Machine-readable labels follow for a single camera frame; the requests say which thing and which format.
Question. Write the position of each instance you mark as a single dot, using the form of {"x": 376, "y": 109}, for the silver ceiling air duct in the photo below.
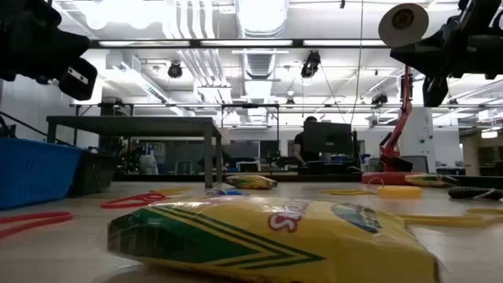
{"x": 261, "y": 19}

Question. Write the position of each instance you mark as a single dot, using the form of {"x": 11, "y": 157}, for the grey perforated metal shelf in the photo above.
{"x": 137, "y": 126}

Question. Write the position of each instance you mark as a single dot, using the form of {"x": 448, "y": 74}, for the yellow Crayola crayon pack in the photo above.
{"x": 255, "y": 243}
{"x": 426, "y": 181}
{"x": 251, "y": 182}

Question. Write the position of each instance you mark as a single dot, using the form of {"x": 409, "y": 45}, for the black aluminium table frame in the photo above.
{"x": 177, "y": 177}

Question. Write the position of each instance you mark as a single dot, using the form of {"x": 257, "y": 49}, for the grey background monitor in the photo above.
{"x": 418, "y": 163}

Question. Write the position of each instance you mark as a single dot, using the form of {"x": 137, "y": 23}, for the black overhead light beam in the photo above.
{"x": 195, "y": 43}

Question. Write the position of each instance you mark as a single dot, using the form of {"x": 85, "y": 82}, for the person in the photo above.
{"x": 299, "y": 147}

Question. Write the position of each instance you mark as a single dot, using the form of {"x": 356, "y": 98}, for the red desk lamp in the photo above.
{"x": 393, "y": 178}

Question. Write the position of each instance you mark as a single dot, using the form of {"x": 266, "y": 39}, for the black computer monitor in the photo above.
{"x": 328, "y": 137}

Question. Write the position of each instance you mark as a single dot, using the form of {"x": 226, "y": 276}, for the blue plastic basket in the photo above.
{"x": 35, "y": 173}

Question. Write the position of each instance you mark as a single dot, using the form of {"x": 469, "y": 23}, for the black ceiling spotlight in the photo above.
{"x": 175, "y": 70}
{"x": 312, "y": 61}
{"x": 379, "y": 99}

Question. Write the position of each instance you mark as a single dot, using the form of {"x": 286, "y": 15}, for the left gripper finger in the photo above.
{"x": 63, "y": 43}
{"x": 53, "y": 59}

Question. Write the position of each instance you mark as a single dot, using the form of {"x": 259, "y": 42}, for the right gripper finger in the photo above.
{"x": 420, "y": 48}
{"x": 426, "y": 65}

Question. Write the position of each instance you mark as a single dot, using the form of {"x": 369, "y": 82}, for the black plastic basket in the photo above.
{"x": 96, "y": 173}

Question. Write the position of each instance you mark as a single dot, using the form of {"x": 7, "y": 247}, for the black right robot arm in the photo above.
{"x": 493, "y": 47}

